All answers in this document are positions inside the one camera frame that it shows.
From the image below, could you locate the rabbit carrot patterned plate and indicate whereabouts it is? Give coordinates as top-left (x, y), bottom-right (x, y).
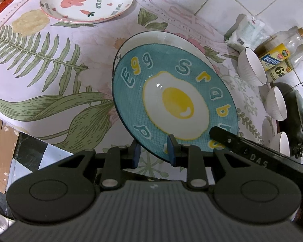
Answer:
top-left (40, 0), bottom-right (133, 24)

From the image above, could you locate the black pot with glass lid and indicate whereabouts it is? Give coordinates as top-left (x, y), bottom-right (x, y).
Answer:
top-left (275, 82), bottom-right (303, 159)

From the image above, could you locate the cooking wine bottle orange cap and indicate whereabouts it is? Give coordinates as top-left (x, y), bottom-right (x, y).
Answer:
top-left (255, 26), bottom-right (303, 72)

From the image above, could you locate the vinegar bottle yellow cap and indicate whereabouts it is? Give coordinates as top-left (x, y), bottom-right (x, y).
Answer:
top-left (266, 44), bottom-right (303, 83)

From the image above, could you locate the white bowl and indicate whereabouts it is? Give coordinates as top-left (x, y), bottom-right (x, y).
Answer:
top-left (265, 86), bottom-right (287, 121)
top-left (237, 47), bottom-right (267, 87)
top-left (269, 132), bottom-right (290, 157)

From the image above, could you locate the teal fried egg plate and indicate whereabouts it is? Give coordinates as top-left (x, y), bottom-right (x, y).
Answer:
top-left (112, 44), bottom-right (239, 161)

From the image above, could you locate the white salt bag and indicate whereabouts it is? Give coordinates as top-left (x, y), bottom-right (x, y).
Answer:
top-left (224, 14), bottom-right (273, 52)

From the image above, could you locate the floral table cloth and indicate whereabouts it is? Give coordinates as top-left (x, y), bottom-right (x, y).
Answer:
top-left (0, 0), bottom-right (279, 185)

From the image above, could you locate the white plate black rim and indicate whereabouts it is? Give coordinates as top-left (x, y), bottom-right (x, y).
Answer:
top-left (112, 30), bottom-right (215, 76)

